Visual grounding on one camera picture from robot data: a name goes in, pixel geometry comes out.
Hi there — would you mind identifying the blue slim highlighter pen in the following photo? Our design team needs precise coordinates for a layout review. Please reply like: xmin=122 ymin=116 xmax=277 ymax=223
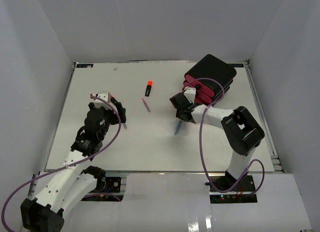
xmin=174 ymin=120 xmax=183 ymax=136

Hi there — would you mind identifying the purple red-tip pen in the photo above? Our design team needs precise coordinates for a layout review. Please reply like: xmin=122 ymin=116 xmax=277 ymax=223
xmin=141 ymin=98 xmax=151 ymax=113

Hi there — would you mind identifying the black pink drawer organizer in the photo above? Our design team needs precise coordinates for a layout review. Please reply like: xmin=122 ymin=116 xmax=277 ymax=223
xmin=183 ymin=54 xmax=237 ymax=105

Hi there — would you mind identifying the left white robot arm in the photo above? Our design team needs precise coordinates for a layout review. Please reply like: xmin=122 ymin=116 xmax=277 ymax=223
xmin=20 ymin=93 xmax=127 ymax=232

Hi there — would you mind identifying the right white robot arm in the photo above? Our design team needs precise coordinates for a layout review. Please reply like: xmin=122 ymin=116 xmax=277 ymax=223
xmin=170 ymin=92 xmax=265 ymax=192

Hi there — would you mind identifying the pink cap black highlighter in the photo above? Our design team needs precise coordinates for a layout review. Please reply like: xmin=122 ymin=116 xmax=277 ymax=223
xmin=110 ymin=95 xmax=118 ymax=103

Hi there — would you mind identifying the orange cap black highlighter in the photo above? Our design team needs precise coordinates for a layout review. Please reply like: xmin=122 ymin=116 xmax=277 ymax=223
xmin=144 ymin=80 xmax=153 ymax=97

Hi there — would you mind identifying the dark blue table label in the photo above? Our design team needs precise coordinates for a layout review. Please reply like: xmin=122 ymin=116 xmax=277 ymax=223
xmin=76 ymin=63 xmax=94 ymax=68

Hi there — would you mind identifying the right dark table label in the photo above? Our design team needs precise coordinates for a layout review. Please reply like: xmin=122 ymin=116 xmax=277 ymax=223
xmin=229 ymin=63 xmax=244 ymax=68

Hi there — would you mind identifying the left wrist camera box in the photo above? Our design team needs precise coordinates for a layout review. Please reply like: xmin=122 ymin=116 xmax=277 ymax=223
xmin=94 ymin=91 xmax=111 ymax=110

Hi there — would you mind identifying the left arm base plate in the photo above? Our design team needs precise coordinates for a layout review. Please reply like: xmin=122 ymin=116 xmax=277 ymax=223
xmin=82 ymin=176 xmax=122 ymax=193

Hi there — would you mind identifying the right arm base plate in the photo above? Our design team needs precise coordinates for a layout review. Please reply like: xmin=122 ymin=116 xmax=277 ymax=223
xmin=205 ymin=175 xmax=256 ymax=192

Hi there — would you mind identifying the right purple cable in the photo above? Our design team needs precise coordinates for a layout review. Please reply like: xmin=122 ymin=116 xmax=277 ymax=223
xmin=183 ymin=78 xmax=266 ymax=194

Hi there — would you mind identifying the purple cable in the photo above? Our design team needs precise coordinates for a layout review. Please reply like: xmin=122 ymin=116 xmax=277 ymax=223
xmin=0 ymin=95 xmax=123 ymax=232
xmin=183 ymin=78 xmax=266 ymax=194

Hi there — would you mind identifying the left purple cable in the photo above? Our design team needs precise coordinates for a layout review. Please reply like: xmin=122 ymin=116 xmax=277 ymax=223
xmin=0 ymin=95 xmax=123 ymax=232

